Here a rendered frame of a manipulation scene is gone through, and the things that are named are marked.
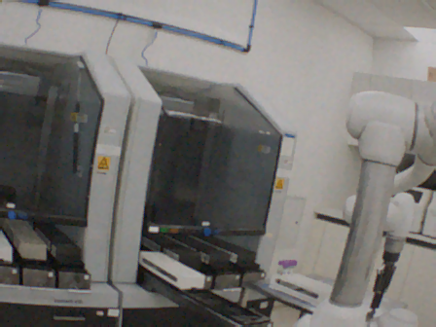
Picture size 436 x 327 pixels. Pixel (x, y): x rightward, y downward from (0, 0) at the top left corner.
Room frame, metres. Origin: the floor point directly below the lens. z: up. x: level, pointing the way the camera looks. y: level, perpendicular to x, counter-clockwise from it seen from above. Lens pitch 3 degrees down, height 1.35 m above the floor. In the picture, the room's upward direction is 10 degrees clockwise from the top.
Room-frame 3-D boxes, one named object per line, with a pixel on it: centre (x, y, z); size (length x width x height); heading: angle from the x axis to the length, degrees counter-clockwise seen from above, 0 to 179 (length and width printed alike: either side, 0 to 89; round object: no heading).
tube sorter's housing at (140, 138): (2.31, 0.27, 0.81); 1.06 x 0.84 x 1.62; 40
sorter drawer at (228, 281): (2.21, 0.08, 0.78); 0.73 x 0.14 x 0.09; 40
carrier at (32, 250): (1.48, 0.59, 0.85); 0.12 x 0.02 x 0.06; 131
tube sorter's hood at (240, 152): (2.16, 0.14, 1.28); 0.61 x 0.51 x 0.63; 130
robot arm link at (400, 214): (1.56, -0.67, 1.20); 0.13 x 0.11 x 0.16; 74
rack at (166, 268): (1.76, 0.10, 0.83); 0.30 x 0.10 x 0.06; 40
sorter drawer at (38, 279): (1.66, 0.74, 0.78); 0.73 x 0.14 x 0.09; 40
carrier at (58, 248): (1.58, 0.47, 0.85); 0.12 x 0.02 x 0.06; 130
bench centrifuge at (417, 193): (3.67, -1.69, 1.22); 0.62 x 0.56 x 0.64; 128
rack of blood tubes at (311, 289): (1.72, -0.40, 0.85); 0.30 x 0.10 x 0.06; 38
